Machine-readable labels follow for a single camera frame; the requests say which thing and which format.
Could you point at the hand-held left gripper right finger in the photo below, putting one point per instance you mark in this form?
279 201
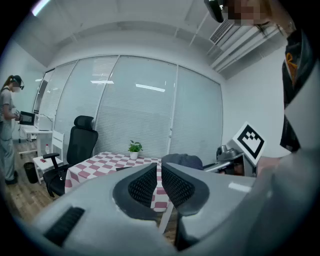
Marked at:
180 187

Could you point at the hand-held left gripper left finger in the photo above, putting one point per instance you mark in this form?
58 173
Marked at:
140 185

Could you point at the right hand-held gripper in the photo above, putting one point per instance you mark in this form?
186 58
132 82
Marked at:
247 147

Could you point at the black cloth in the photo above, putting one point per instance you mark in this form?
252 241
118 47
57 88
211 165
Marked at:
123 168

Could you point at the blue-grey cloth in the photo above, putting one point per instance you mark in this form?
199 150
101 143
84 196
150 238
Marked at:
182 160

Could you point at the white table leg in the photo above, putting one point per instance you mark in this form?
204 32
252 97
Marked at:
165 220

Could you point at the green potted plant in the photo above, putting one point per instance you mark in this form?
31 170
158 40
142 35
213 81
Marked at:
135 148

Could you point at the pink white checked tablecloth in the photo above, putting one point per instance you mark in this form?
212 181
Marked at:
100 166

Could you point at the black office chair with headrest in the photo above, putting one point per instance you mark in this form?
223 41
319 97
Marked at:
81 147

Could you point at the clear plastic bottle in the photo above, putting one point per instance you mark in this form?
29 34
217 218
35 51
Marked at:
47 149

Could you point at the small red item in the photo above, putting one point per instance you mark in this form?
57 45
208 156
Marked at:
42 160

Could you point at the black trash bin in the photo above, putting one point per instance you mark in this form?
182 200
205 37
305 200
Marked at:
31 172

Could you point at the white box appliance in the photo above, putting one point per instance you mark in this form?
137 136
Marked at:
45 123

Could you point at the white desk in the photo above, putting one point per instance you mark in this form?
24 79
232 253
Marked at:
32 130

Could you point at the black microwave oven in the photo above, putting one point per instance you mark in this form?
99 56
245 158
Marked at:
27 118

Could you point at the white ceiling air vent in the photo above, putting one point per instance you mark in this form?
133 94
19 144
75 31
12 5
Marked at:
220 31

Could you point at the ceiling strip light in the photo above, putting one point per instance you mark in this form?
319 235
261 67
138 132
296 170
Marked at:
40 7

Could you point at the black head-worn camera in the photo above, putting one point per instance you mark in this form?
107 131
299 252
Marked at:
215 10

